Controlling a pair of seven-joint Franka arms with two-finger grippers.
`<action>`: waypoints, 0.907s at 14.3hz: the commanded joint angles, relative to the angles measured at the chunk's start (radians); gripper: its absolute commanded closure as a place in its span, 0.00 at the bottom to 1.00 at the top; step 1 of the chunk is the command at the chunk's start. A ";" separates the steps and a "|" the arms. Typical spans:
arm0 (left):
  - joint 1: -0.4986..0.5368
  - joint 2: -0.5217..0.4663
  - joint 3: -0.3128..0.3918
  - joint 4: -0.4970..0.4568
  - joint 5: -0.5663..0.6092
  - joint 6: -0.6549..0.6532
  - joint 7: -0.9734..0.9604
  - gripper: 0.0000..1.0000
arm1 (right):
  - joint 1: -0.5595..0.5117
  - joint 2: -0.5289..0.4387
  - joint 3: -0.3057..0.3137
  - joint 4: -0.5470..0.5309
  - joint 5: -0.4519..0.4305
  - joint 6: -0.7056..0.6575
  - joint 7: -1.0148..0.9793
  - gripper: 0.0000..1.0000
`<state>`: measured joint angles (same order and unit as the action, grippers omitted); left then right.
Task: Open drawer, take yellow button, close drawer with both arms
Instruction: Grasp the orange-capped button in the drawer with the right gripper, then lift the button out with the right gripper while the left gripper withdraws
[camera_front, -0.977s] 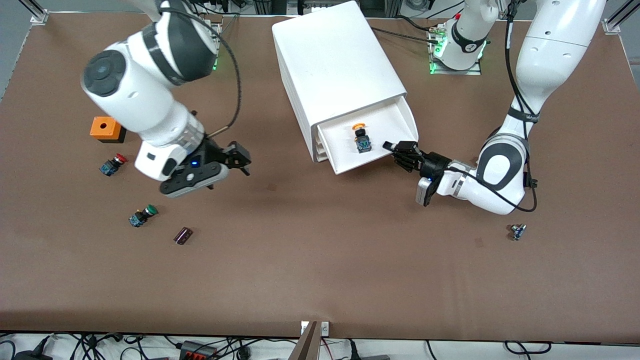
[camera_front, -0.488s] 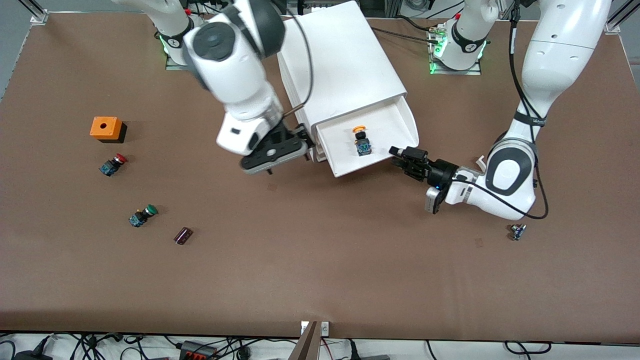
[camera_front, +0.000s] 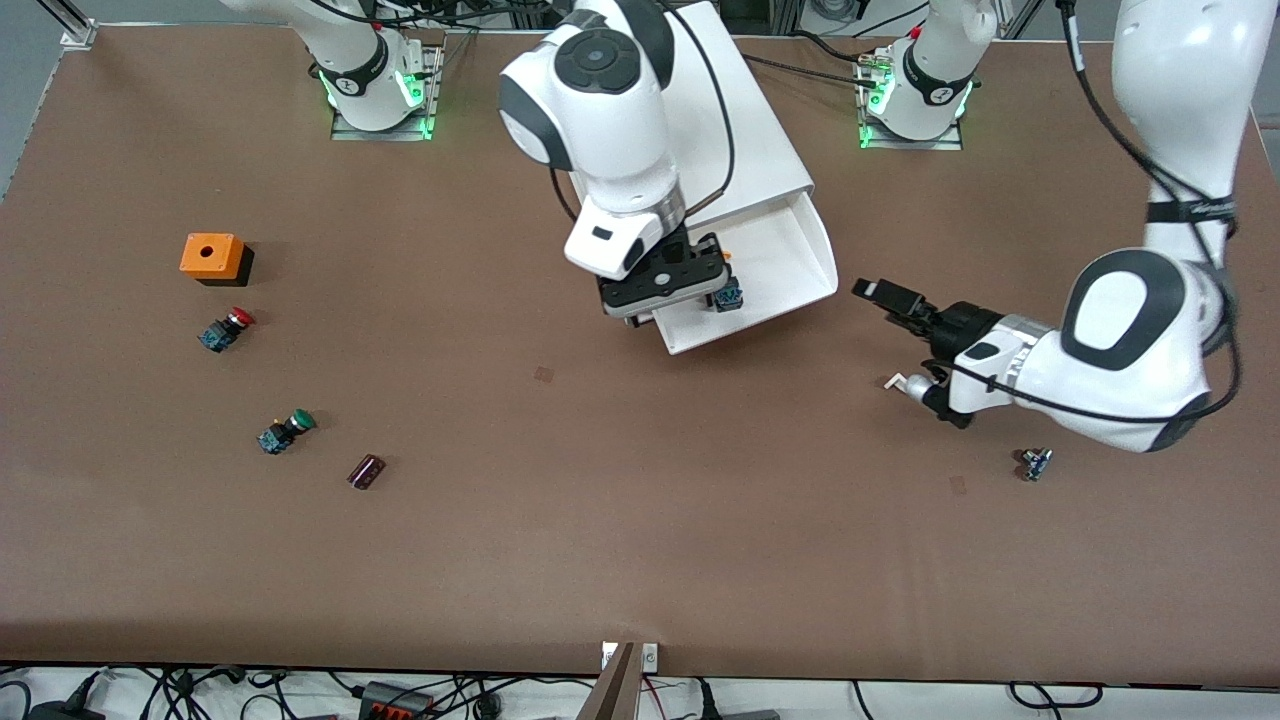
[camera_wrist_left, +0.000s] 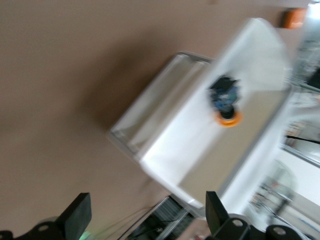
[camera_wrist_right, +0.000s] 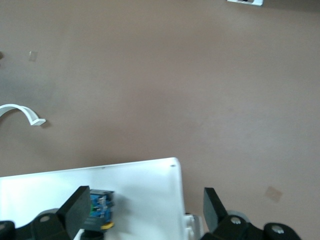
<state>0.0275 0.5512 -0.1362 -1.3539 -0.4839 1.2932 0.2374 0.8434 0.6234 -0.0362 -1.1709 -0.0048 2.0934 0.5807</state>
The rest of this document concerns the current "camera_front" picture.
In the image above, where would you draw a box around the orange push button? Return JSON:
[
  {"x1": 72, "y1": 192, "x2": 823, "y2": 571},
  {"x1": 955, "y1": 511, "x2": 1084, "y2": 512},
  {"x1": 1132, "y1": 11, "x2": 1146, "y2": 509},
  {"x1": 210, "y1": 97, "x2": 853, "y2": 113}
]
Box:
[{"x1": 712, "y1": 250, "x2": 745, "y2": 314}]

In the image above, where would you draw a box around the white plastic drawer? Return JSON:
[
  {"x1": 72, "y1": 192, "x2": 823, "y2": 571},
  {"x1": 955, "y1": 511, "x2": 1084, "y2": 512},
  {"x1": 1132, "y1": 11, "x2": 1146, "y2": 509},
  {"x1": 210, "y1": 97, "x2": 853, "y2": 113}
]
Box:
[{"x1": 655, "y1": 190, "x2": 839, "y2": 357}]

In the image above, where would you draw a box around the white drawer cabinet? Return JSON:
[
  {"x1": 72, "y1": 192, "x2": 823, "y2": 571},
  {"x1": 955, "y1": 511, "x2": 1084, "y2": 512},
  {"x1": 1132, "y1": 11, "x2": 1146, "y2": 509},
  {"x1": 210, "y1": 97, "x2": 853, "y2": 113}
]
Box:
[{"x1": 545, "y1": 0, "x2": 816, "y2": 291}]

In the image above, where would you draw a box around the green push button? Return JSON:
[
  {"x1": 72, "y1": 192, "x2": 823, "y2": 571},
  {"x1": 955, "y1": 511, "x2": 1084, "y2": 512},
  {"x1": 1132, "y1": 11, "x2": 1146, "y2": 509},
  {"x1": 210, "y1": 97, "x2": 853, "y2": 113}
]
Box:
[{"x1": 257, "y1": 408, "x2": 317, "y2": 456}]

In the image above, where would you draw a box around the red push button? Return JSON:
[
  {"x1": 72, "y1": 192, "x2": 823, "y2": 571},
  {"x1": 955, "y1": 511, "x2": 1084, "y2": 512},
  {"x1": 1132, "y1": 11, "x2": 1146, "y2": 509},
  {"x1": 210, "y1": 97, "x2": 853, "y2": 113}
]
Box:
[{"x1": 198, "y1": 307, "x2": 256, "y2": 353}]

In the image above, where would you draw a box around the orange box with hole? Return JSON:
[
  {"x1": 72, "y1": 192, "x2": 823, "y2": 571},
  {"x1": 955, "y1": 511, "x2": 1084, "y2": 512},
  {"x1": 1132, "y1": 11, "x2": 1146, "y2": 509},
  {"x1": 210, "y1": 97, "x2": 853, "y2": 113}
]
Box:
[{"x1": 180, "y1": 233, "x2": 255, "y2": 287}]

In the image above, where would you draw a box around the black orange power strip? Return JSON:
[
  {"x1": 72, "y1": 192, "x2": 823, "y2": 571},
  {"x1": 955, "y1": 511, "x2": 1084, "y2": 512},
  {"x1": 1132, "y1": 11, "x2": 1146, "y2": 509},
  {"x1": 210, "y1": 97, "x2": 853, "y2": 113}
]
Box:
[{"x1": 358, "y1": 680, "x2": 435, "y2": 720}]

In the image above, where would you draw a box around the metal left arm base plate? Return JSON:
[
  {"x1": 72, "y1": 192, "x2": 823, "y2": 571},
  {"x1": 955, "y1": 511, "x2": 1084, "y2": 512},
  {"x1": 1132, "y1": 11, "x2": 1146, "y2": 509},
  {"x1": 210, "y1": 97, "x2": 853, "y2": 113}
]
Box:
[{"x1": 858, "y1": 48, "x2": 965, "y2": 152}]

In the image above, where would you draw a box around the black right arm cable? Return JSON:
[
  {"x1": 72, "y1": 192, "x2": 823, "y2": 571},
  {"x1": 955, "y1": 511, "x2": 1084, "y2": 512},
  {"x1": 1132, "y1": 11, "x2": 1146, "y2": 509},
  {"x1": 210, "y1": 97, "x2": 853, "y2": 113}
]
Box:
[{"x1": 545, "y1": 0, "x2": 737, "y2": 227}]

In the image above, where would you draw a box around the black base cable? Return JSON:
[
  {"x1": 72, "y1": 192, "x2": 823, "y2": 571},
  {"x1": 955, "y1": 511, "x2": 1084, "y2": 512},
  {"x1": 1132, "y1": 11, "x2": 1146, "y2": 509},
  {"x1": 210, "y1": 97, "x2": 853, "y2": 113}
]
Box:
[{"x1": 740, "y1": 50, "x2": 886, "y2": 91}]

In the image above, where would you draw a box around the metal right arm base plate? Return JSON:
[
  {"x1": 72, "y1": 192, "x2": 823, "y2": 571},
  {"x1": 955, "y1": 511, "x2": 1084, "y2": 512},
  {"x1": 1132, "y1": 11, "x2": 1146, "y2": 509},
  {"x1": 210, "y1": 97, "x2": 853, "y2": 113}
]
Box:
[{"x1": 330, "y1": 43, "x2": 444, "y2": 142}]

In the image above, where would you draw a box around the black floor cable loop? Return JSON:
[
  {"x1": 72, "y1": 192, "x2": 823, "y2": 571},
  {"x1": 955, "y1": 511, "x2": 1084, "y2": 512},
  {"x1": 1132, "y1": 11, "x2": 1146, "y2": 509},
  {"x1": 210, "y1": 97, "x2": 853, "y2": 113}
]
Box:
[{"x1": 1008, "y1": 682, "x2": 1106, "y2": 709}]

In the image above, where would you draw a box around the brown camera post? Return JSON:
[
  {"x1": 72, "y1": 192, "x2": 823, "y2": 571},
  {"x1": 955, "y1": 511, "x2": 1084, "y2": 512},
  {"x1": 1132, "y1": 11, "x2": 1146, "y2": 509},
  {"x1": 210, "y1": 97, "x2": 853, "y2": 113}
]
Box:
[{"x1": 575, "y1": 642, "x2": 641, "y2": 720}]

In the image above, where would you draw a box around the aluminium frame profile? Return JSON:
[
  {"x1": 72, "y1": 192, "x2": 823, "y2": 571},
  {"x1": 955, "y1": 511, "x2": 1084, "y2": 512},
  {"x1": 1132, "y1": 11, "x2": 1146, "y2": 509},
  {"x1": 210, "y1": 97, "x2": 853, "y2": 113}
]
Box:
[{"x1": 40, "y1": 0, "x2": 98, "y2": 49}]

